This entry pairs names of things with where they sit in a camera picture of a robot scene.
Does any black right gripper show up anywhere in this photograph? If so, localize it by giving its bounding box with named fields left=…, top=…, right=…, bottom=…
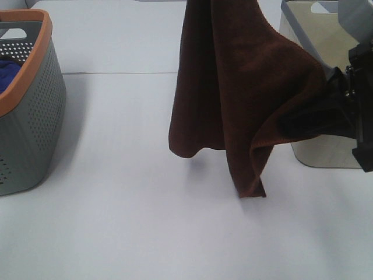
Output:
left=279, top=40, right=372, bottom=172

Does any brown towel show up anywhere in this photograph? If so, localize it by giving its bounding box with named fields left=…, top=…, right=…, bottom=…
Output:
left=168, top=0, right=329, bottom=200

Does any beige basket grey rim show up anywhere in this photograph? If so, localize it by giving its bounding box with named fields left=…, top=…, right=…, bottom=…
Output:
left=279, top=0, right=373, bottom=169

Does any grey perforated basket orange rim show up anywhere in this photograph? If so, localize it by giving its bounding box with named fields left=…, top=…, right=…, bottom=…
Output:
left=1, top=9, right=66, bottom=195

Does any blue cloth in basket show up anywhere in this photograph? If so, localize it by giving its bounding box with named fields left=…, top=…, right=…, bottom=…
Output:
left=0, top=59, right=21, bottom=93

